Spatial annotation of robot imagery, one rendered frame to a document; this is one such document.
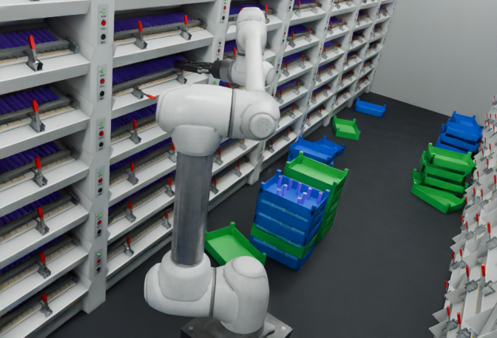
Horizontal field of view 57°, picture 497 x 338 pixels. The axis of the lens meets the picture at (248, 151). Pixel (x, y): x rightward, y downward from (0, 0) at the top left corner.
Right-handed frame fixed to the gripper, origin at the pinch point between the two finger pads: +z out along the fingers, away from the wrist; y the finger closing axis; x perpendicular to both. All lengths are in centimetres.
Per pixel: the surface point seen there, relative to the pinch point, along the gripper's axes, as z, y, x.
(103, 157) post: 2, -46, -26
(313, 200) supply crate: -44, 48, -73
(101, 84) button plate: -3.3, -47.5, 2.0
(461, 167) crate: -104, 174, -90
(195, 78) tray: 0.8, 10.1, -7.6
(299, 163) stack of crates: -22, 79, -69
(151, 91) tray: 1.1, -18.5, -7.2
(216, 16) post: -5.4, 18.1, 18.0
